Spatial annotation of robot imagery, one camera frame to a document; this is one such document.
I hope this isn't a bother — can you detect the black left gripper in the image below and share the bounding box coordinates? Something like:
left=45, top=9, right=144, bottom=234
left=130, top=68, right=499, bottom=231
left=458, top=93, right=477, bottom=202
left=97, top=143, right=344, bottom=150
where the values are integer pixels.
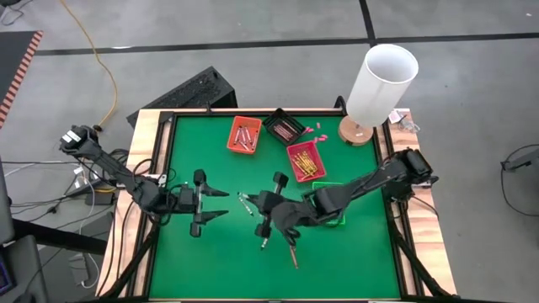
left=166, top=168, right=231, bottom=238

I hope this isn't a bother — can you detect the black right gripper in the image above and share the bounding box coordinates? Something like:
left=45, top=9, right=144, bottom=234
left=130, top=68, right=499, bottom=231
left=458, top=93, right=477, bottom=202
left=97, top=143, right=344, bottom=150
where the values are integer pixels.
left=246, top=171, right=321, bottom=240

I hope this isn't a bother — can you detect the green plastic basket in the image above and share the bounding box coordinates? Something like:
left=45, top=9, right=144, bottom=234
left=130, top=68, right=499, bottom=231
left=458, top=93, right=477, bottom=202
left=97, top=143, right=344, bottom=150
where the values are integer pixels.
left=311, top=181, right=346, bottom=226

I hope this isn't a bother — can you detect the red plastic basket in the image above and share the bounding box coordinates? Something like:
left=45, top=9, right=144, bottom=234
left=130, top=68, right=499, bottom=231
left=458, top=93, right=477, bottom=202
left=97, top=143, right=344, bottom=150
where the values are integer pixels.
left=286, top=141, right=328, bottom=183

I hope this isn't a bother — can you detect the orange plastic basket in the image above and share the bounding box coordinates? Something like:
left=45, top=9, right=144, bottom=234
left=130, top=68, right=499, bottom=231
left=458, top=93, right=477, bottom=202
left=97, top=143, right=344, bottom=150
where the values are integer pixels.
left=226, top=115, right=263, bottom=156

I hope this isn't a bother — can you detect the black plastic basket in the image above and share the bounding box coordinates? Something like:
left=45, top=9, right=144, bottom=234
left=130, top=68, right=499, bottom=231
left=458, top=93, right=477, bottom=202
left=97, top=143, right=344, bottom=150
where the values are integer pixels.
left=261, top=108, right=307, bottom=147

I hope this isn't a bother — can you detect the wooden table border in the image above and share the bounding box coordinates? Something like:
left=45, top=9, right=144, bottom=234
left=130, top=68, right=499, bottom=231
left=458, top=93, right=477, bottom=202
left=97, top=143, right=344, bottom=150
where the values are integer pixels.
left=95, top=107, right=458, bottom=300

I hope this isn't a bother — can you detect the black perforated case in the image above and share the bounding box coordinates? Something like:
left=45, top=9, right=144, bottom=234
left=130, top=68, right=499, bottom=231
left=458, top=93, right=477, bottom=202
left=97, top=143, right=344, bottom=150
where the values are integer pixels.
left=125, top=66, right=238, bottom=130

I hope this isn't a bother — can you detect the round wooden lamp base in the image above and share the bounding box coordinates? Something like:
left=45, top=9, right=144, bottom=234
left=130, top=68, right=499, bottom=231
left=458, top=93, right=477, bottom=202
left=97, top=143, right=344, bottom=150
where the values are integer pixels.
left=338, top=115, right=375, bottom=147

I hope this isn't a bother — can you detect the white lamp shade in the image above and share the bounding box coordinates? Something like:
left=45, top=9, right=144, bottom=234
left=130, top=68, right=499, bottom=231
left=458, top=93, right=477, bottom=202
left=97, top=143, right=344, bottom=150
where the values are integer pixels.
left=345, top=43, right=419, bottom=130

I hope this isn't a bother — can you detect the grey cabinet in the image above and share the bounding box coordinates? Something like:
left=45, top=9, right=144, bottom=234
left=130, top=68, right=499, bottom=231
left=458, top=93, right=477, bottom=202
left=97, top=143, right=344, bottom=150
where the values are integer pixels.
left=0, top=157, right=50, bottom=303

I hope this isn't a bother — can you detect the orange black striped mat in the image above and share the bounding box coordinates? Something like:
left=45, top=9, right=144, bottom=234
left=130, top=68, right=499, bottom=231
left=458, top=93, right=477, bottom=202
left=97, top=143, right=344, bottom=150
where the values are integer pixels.
left=0, top=29, right=45, bottom=130

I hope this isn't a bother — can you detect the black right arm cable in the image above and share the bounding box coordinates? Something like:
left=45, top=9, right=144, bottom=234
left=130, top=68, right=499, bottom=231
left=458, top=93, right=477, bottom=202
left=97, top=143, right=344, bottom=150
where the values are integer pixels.
left=281, top=226, right=302, bottom=247

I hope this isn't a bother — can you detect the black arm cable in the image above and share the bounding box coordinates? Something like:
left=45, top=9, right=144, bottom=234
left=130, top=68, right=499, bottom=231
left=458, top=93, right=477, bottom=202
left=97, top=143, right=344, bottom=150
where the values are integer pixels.
left=132, top=157, right=178, bottom=199
left=281, top=226, right=302, bottom=247

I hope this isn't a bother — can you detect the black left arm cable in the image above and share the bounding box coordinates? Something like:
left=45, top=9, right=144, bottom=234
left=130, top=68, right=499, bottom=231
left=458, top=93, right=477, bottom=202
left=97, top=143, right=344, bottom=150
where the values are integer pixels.
left=132, top=157, right=178, bottom=199

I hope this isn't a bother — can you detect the black table frame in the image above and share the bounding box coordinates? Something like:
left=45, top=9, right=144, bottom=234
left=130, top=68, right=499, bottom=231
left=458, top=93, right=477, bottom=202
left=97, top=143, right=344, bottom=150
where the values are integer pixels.
left=125, top=109, right=451, bottom=302

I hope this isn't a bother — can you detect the black frame strut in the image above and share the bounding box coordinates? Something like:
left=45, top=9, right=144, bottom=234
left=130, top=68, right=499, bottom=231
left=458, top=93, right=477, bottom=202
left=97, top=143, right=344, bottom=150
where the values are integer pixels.
left=385, top=210, right=450, bottom=298
left=100, top=218, right=163, bottom=298

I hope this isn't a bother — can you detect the white floor cable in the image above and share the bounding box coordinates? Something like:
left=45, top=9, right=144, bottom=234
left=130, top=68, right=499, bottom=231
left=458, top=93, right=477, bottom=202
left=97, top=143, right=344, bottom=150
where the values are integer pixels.
left=69, top=252, right=101, bottom=291

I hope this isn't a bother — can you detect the yellow extension cable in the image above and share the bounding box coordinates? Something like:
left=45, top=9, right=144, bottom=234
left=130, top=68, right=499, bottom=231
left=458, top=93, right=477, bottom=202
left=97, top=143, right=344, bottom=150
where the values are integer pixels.
left=61, top=0, right=119, bottom=127

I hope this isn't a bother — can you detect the black floor cable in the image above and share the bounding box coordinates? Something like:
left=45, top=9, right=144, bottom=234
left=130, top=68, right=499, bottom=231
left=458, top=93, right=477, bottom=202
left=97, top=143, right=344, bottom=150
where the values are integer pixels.
left=499, top=145, right=539, bottom=216

